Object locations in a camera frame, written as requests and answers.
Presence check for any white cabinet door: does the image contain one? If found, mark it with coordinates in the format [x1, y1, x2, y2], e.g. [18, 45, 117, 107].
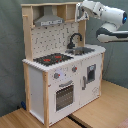
[80, 55, 102, 106]

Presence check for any black toy stovetop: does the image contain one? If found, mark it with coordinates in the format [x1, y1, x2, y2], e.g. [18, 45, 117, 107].
[34, 53, 70, 66]

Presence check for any white toy microwave door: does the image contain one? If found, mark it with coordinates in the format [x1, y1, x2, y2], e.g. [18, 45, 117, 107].
[75, 3, 89, 22]

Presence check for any grey range hood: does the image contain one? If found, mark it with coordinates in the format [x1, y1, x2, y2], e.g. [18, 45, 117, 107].
[34, 5, 64, 27]

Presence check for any black toy faucet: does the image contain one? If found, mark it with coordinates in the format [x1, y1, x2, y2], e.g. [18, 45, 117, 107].
[66, 32, 83, 50]

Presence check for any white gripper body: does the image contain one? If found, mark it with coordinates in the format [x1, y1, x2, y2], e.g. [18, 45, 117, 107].
[82, 0, 101, 16]

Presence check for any white oven door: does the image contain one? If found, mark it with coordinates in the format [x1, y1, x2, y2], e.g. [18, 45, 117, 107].
[48, 73, 81, 126]

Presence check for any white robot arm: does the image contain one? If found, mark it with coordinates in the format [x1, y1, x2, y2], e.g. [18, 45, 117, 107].
[81, 0, 128, 43]

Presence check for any metal toy sink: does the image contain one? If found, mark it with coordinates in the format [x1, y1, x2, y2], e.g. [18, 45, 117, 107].
[65, 47, 95, 55]

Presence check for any wooden toy kitchen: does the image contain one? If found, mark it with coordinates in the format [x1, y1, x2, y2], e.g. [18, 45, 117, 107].
[22, 2, 105, 128]

